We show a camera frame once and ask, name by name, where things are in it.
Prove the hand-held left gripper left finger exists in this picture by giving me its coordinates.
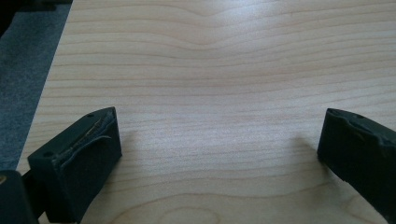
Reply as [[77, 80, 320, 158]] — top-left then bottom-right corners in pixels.
[[27, 106, 123, 224]]

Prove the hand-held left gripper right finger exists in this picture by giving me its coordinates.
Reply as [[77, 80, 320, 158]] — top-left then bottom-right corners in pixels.
[[317, 107, 396, 224]]

